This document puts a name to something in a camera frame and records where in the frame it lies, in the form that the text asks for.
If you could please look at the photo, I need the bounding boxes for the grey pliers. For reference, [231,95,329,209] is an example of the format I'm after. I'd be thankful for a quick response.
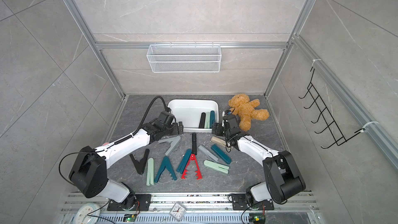
[158,135,181,156]
[199,145,219,162]

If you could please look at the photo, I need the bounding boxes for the red open pliers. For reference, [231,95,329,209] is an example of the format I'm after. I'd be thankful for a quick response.
[181,153,202,180]

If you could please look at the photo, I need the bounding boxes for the dark teal pliers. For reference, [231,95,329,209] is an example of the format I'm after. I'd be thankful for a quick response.
[209,111,215,129]

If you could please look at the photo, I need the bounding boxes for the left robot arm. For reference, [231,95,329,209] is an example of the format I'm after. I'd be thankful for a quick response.
[68,111,183,211]

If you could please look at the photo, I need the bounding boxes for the small square clock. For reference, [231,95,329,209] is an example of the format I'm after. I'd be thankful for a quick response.
[170,202,187,221]

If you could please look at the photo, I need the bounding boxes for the black corrugated cable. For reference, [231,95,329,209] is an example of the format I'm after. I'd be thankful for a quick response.
[132,95,170,136]

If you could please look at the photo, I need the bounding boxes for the beige wooden pliers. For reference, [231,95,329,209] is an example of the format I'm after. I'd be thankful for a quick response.
[210,136,226,146]

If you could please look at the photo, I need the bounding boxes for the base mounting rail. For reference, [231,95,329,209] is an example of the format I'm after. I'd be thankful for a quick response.
[55,191,324,224]

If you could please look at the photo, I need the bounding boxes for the black wall hook rack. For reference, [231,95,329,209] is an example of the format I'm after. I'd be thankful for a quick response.
[299,67,365,149]

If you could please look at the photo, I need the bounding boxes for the round white clock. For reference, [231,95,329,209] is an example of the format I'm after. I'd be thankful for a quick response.
[72,203,101,224]

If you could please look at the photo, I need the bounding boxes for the brown teddy bear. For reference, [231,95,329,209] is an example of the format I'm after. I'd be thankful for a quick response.
[228,94,269,132]

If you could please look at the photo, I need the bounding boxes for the aluminium frame rail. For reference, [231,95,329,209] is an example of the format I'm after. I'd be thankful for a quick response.
[63,0,126,99]

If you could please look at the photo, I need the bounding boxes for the dark teal pliers floor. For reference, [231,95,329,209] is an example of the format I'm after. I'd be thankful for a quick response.
[211,144,232,164]

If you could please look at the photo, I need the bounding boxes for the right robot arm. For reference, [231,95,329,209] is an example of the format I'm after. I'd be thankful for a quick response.
[212,114,306,206]

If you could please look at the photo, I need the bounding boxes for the white wire mesh basket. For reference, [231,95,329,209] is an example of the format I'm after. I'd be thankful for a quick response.
[147,44,222,73]

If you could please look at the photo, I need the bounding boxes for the light green pliers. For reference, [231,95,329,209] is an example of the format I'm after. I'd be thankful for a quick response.
[146,158,154,186]
[204,113,210,129]
[204,160,230,174]

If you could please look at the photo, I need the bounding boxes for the white storage box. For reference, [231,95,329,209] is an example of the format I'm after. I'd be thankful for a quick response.
[168,99,219,133]

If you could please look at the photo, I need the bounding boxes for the grey open pliers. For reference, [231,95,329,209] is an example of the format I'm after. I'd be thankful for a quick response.
[158,135,181,156]

